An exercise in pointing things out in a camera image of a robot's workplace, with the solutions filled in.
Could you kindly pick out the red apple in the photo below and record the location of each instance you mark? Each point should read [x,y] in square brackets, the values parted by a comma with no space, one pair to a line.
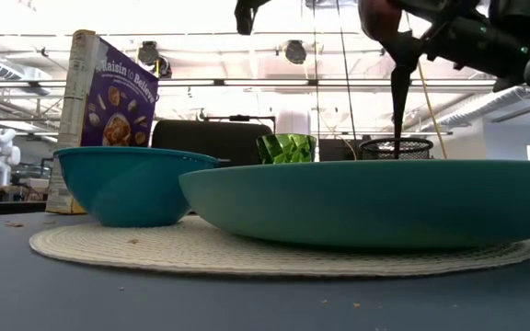
[375,18]

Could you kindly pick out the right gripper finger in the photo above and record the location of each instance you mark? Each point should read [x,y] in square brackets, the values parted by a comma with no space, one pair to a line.
[400,92]

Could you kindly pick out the black mesh cup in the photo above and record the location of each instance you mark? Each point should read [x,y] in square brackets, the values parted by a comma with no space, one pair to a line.
[375,149]

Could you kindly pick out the teal bowl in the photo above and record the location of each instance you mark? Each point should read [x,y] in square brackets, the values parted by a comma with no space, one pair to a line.
[127,188]

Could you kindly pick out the green glass cup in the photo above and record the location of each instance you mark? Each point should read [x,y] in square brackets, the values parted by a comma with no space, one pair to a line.
[285,148]

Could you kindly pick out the green plate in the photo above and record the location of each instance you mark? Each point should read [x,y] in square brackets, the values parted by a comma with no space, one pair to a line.
[375,202]

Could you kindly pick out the black computer case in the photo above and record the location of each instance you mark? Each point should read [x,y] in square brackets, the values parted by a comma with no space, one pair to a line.
[338,149]

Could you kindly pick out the white robot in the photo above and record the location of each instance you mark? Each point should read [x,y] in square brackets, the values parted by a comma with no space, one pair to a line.
[0,156]

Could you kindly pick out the black and chrome toaster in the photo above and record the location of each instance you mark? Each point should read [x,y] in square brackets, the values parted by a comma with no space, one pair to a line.
[210,142]

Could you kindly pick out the purple cereal box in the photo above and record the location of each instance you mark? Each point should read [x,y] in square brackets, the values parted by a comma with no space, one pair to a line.
[118,92]

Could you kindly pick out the white woven round placemat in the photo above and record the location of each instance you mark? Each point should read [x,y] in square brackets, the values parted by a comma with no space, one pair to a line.
[177,248]

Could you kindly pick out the silver ventilation duct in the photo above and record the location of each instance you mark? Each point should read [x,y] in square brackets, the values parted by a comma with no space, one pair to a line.
[476,108]

